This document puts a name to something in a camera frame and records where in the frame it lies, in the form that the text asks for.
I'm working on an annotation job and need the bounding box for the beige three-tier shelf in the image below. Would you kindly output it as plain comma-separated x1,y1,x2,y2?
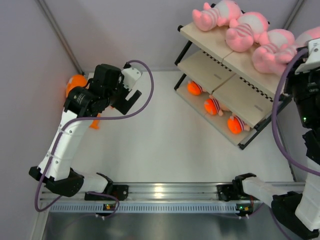
174,23,280,150

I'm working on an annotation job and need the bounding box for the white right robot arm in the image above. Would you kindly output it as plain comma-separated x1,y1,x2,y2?
232,70,320,240

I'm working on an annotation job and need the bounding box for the orange plush on shelf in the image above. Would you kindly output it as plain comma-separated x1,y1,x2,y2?
204,94,231,117
227,113,251,135
187,80,207,96

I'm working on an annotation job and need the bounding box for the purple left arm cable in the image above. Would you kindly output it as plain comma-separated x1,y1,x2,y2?
34,59,155,221

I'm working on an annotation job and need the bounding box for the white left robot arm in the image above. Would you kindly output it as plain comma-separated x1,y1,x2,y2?
29,64,142,200

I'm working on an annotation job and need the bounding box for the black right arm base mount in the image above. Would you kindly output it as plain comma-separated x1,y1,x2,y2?
216,184,251,202

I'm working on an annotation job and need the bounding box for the orange shark plush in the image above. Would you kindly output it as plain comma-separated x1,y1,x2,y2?
65,74,88,98
90,113,101,130

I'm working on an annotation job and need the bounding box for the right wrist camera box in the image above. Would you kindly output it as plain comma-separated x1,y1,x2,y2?
294,38,320,75

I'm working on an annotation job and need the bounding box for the pink striped plush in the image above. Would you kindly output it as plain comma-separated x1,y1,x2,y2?
294,26,320,48
225,11,270,53
192,0,243,32
251,28,295,74

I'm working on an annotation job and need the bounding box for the orange plush on shelf right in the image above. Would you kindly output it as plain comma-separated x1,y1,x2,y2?
227,113,251,135

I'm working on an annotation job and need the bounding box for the orange plush on shelf middle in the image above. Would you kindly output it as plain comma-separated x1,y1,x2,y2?
204,94,231,117

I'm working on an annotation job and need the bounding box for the orange plush on shelf left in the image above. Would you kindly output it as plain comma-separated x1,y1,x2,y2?
187,80,207,96

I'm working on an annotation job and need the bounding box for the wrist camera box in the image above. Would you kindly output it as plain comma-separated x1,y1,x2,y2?
294,38,320,75
121,66,142,91

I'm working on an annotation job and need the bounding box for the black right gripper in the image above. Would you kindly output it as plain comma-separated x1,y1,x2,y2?
282,58,320,128

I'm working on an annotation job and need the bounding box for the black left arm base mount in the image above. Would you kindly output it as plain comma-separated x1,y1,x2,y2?
84,184,129,201

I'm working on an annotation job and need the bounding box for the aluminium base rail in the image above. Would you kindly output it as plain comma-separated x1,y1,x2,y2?
49,182,261,216

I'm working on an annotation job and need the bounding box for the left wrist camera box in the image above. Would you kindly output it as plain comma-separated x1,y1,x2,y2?
121,66,142,91

